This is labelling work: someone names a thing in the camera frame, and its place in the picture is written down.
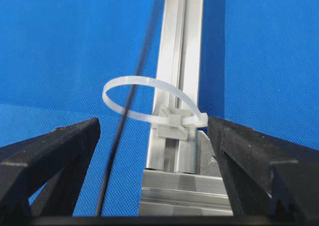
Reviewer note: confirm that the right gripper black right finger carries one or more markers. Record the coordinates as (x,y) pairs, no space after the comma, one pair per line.
(269,181)

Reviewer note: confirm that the blue mesh mat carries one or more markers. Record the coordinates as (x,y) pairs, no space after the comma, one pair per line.
(259,68)

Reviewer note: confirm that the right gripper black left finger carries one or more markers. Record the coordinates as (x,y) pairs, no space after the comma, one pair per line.
(43,176)

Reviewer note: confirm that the white zip tie mount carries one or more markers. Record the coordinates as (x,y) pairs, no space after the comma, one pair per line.
(174,129)

